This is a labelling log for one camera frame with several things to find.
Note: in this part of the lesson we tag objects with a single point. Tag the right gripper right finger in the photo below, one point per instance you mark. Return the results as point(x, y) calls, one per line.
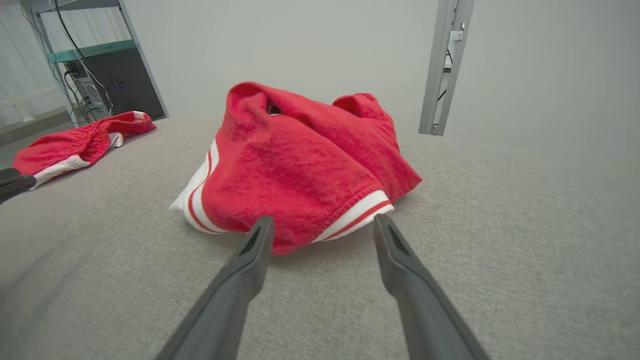
point(425, 315)

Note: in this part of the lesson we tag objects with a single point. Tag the grey fabric sofa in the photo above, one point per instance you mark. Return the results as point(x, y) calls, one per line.
point(500, 250)

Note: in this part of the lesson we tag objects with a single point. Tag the grey metal wall post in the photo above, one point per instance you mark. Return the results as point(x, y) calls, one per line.
point(434, 75)

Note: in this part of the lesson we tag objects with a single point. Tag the grey rack with teal shelf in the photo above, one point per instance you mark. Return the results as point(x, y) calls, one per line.
point(95, 51)

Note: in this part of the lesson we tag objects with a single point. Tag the red Bulls 23 shorts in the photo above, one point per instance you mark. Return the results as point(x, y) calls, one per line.
point(65, 147)

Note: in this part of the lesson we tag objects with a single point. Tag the red white-trimmed jersey shirt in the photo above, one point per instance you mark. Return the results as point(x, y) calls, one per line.
point(290, 170)

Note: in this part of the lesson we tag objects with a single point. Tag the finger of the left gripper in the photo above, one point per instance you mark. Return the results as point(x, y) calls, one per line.
point(12, 185)

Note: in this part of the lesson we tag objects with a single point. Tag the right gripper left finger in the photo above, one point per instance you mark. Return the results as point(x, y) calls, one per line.
point(225, 310)

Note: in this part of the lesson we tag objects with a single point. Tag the black computer tower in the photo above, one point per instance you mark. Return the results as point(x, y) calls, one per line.
point(130, 85)

